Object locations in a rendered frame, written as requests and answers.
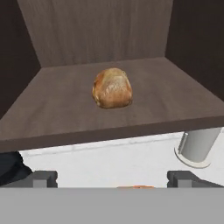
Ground black rounded object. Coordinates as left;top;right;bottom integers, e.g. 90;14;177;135
0;150;33;187

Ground dark brown wooden cabinet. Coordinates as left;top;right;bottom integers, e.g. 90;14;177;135
0;0;224;154

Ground brown bread loaf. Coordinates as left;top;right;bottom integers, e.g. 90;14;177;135
92;67;134;109

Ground grey cylindrical tap base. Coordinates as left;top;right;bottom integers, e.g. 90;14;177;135
174;127;223;169

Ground orange basket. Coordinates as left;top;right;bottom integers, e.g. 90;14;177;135
116;185;156;189

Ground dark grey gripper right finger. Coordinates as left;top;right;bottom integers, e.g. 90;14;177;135
166;170;223;189

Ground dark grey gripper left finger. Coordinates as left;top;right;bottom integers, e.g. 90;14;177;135
2;171;59;189

